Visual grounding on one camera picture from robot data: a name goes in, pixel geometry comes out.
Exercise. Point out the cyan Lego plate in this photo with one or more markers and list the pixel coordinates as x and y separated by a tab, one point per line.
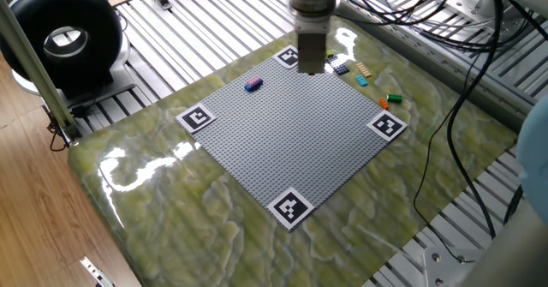
361	81

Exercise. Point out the black white fiducial marker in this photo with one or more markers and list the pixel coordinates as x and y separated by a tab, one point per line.
286	57
387	125
290	207
195	117

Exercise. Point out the lime green Lego brick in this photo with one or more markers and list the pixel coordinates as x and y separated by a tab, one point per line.
331	54

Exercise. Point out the black Lego plate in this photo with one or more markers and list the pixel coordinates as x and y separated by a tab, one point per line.
340	67

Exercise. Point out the pink Lego brick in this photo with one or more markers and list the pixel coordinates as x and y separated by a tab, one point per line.
254	81

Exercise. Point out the tan Lego plate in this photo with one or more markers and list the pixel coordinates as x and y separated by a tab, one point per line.
364	69

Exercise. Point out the metal robot mounting plate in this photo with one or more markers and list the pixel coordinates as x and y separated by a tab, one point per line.
441	270

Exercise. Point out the grey Lego baseplate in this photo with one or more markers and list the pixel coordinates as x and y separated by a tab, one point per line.
291	141

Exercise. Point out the slanted aluminium frame post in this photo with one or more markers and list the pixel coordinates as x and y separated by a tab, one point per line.
30	60

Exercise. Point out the orange Lego brick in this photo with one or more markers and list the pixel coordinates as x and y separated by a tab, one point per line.
384	103

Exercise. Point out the metal hinge bracket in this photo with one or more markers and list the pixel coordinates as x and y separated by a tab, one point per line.
96	272

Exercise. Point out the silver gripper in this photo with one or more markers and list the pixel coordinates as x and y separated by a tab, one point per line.
312	51

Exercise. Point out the blue Lego brick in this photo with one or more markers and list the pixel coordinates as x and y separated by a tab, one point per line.
249	88

